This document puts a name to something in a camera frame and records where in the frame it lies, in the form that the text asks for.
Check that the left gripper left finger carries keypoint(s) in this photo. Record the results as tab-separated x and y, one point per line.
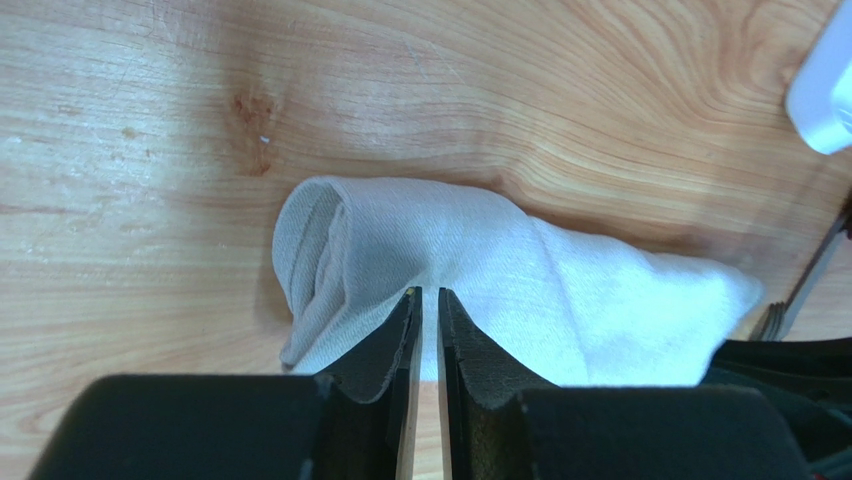
353	419

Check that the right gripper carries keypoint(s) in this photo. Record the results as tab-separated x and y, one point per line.
809	383

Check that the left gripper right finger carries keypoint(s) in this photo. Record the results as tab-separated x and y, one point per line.
502	421

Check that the beige cloth napkin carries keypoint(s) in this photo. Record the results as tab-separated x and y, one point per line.
577	309

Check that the left white rack foot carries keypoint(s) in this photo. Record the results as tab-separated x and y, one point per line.
818	101

